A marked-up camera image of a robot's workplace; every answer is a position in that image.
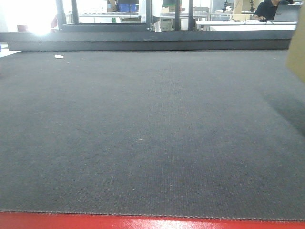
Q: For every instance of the tall brown cardboard box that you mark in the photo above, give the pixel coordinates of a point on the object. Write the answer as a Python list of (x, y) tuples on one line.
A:
[(296, 54)]

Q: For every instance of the black conveyor belt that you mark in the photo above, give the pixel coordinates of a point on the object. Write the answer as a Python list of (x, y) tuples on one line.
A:
[(209, 134)]

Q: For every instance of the red conveyor front edge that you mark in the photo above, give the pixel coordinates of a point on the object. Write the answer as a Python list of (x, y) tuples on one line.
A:
[(23, 220)]

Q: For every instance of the blue storage crate background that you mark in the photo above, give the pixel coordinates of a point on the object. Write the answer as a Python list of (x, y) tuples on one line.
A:
[(127, 7)]

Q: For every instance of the white work desk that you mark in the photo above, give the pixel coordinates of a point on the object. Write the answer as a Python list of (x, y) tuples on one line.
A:
[(247, 25)]

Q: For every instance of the white plastic basket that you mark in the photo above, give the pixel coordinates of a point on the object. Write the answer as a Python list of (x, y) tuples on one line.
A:
[(94, 9)]

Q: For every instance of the person in black shirt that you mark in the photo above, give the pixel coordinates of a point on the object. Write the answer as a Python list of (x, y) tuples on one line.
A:
[(267, 9)]

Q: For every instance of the grey open laptop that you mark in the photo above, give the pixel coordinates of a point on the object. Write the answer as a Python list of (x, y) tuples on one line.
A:
[(287, 13)]

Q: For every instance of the black conveyor end frame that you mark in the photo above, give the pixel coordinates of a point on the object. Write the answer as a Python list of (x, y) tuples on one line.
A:
[(148, 41)]

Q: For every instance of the black metal frame rack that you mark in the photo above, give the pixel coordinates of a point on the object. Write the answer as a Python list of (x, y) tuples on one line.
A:
[(77, 26)]

